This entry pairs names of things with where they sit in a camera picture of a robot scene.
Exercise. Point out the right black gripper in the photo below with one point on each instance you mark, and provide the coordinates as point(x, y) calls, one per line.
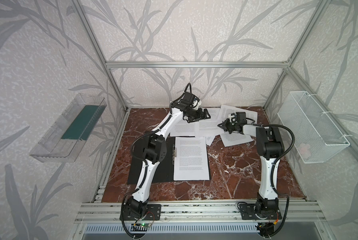
point(228, 125)

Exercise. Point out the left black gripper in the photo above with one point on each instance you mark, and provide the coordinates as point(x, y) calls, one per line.
point(199, 114)

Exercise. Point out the printed paper sheet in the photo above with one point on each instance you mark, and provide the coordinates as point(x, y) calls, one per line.
point(209, 128)
point(191, 160)

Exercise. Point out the hidden printed sheet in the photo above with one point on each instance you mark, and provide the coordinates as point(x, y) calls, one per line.
point(235, 139)

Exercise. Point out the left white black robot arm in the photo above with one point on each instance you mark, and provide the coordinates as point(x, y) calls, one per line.
point(151, 148)

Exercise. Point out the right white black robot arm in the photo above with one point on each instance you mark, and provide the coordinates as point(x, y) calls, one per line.
point(273, 142)

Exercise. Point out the right back printed sheet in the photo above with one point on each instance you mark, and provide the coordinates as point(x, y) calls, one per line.
point(225, 111)

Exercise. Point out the centre back printed sheet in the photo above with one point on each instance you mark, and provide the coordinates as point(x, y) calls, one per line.
point(183, 129)

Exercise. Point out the green circuit board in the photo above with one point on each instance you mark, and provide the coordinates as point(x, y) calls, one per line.
point(141, 227)

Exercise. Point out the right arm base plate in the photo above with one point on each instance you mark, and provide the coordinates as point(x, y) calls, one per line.
point(259, 211)

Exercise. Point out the white wire mesh basket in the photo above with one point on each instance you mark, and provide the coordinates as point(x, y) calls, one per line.
point(317, 137)

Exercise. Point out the aluminium cage frame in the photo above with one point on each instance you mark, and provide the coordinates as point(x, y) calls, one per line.
point(199, 67)

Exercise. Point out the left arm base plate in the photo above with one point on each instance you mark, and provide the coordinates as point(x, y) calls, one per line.
point(151, 212)

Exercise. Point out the aluminium front rail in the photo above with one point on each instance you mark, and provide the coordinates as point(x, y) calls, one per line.
point(197, 212)

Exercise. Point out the clear acrylic wall tray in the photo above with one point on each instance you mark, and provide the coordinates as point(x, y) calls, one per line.
point(66, 138)

